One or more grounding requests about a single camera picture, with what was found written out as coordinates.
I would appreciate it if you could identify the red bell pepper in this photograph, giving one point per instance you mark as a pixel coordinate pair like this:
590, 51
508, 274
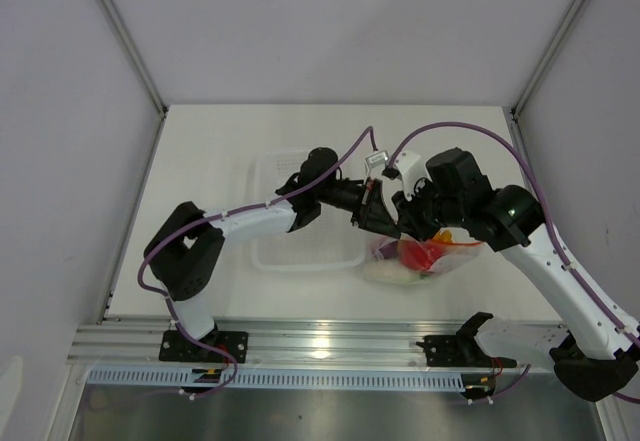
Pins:
419, 256

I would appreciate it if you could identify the right aluminium frame post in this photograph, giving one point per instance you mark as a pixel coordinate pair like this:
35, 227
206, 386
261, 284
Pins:
560, 35

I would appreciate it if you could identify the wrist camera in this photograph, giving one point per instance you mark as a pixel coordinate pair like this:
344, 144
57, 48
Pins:
452, 174
375, 162

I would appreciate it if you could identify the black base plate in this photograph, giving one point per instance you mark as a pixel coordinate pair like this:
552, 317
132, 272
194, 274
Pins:
175, 347
458, 351

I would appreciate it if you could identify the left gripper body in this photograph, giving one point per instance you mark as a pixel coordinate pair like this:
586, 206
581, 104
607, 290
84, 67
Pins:
368, 192

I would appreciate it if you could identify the purple onion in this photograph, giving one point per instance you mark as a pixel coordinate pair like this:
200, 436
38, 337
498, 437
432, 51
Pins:
385, 249

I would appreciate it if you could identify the clear zip top bag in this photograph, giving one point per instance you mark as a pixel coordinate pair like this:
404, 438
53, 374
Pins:
462, 251

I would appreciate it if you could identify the white slotted cable duct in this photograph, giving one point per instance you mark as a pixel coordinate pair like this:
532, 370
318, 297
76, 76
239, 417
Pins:
410, 381

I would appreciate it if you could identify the aluminium frame post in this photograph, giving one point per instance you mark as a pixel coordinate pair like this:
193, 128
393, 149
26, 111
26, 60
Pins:
560, 35
129, 48

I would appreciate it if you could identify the left aluminium frame post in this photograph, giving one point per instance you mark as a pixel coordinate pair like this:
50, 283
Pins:
129, 48

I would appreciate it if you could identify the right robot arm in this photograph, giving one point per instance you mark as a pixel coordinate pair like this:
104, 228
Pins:
596, 351

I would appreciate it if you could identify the aluminium mounting rail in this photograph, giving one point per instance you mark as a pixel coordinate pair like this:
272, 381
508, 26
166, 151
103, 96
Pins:
288, 344

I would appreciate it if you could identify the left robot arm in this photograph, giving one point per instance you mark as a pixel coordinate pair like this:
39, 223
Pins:
183, 254

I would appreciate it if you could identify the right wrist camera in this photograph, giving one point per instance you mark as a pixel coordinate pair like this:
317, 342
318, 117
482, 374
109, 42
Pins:
452, 174

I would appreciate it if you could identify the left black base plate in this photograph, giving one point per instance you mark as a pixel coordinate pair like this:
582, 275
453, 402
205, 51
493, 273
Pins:
175, 347

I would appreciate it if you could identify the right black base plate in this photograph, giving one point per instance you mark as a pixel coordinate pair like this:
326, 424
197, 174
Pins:
458, 351

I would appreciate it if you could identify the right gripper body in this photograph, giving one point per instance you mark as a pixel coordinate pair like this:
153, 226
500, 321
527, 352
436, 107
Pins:
424, 211

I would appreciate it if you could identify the white radish with leaves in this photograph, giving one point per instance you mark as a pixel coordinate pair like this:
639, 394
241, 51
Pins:
390, 272

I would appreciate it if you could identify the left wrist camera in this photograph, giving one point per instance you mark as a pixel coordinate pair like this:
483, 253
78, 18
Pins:
375, 162

